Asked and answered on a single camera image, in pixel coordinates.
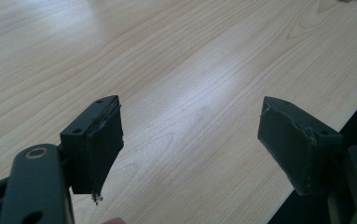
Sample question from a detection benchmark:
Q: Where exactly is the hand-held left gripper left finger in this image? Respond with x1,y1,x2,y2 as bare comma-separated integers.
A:
59,94,125,196

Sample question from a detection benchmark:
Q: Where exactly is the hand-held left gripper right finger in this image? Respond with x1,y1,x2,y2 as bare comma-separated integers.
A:
256,95,345,197

